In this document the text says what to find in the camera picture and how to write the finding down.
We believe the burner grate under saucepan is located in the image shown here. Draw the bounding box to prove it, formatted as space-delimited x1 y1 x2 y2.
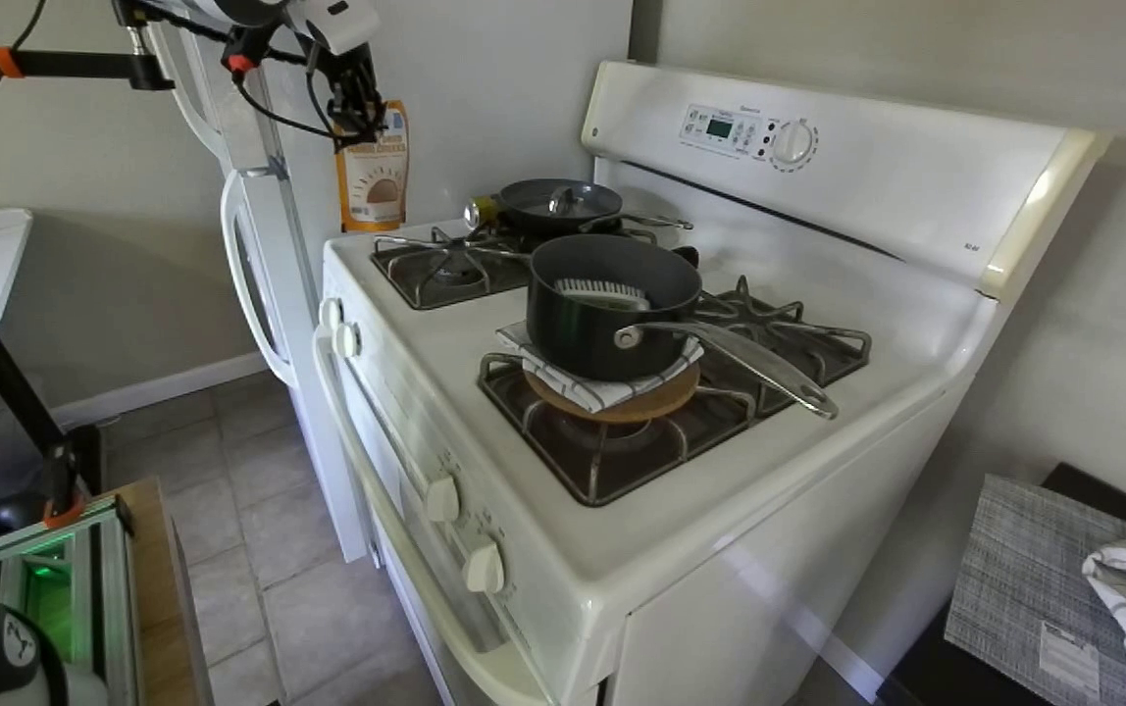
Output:
475 277 874 509

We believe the empty burner grate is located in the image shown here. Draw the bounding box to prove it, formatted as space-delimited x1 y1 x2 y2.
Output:
367 221 670 313

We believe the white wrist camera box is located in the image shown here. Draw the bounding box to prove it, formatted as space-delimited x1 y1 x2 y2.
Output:
299 0 383 55

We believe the black stand leg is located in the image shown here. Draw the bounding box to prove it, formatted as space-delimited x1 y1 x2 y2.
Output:
0 331 107 527

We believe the white gas stove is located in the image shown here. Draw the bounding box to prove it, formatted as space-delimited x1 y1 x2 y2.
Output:
308 55 1114 706

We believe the orange snack pack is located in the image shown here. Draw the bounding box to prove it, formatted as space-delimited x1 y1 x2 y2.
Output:
334 99 414 239

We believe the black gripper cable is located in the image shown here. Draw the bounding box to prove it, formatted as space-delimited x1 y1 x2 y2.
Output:
220 18 345 143

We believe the black side table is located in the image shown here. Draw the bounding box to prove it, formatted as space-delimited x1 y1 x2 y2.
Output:
872 458 1126 706

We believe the black saucepan with steel handle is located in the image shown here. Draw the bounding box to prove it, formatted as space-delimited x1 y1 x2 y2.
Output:
523 233 842 424

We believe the wooden-edged equipment cart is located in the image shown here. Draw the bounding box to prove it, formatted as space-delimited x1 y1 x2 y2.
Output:
0 475 210 706

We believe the white checkered dish towel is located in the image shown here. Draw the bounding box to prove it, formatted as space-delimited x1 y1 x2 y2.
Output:
492 322 711 416

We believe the white refrigerator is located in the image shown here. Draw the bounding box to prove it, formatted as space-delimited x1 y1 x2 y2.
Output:
126 0 635 566

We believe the small black frying pan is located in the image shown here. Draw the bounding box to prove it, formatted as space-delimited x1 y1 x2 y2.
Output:
458 175 695 242

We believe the white timer dial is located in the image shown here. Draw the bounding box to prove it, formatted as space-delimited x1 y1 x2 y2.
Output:
766 112 823 171

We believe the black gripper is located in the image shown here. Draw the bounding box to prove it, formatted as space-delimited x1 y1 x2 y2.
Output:
320 43 393 145

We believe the black pole with orange tape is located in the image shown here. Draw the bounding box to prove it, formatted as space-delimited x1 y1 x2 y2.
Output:
0 43 180 94

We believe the round wooden trivet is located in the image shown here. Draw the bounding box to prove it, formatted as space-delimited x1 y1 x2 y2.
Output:
517 357 703 428

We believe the gray woven placemat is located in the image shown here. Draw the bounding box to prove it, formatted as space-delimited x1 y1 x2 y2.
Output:
940 471 1126 706

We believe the cream oven door handle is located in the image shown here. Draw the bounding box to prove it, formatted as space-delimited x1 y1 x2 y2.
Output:
308 327 551 706

